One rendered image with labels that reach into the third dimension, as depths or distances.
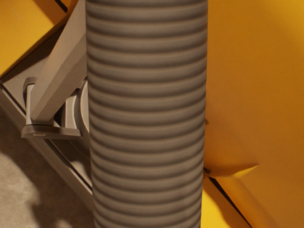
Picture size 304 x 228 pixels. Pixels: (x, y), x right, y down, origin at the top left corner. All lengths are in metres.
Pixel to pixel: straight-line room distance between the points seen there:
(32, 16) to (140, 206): 1.02
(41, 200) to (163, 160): 1.34
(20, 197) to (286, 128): 0.78
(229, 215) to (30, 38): 0.51
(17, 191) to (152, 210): 1.33
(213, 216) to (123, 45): 1.06
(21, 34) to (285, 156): 0.54
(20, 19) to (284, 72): 0.55
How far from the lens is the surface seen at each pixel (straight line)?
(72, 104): 1.16
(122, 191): 0.18
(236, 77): 0.91
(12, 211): 1.50
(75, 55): 0.60
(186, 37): 0.16
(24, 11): 1.19
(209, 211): 1.21
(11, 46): 1.19
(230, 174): 1.09
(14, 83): 1.23
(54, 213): 1.51
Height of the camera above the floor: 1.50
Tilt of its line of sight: 73 degrees down
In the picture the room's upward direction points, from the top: 65 degrees clockwise
